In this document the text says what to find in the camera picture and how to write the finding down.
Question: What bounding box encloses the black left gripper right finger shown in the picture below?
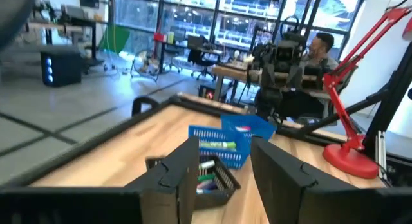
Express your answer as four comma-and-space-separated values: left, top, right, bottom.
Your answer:
250, 137, 412, 224

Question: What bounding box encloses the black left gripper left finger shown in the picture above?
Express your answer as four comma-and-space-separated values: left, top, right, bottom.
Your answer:
0, 136, 201, 224

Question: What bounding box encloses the thin purple marker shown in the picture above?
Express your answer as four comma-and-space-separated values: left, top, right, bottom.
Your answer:
196, 180, 219, 191

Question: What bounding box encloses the thin dark green marker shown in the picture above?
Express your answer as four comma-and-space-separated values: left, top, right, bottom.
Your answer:
198, 173, 217, 183

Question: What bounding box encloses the thick green Expo marker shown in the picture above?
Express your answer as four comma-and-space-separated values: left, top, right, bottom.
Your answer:
198, 139, 238, 151

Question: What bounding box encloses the black plastic mesh basket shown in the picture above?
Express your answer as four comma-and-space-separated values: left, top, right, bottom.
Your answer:
144, 154, 241, 211

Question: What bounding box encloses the red desk lamp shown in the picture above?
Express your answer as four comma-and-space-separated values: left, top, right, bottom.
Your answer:
322, 6, 412, 180

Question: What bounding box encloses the wooden background table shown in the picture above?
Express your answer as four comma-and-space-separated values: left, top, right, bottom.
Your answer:
212, 63, 326, 104

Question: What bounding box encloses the black office chair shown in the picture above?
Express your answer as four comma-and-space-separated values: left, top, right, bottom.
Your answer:
188, 35, 223, 82

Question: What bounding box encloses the person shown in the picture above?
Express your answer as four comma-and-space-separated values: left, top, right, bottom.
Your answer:
302, 32, 339, 72

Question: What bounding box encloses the black computer tower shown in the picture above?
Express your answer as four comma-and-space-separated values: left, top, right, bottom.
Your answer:
39, 49, 83, 88

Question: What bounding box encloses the green fabric backdrop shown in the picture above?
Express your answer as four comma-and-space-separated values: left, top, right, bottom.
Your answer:
98, 24, 131, 55

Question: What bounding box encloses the black clamp handle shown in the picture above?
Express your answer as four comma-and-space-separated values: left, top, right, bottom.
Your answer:
131, 95, 161, 118

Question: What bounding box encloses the silver aluminium post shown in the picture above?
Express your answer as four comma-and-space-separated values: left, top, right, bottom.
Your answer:
374, 129, 388, 180

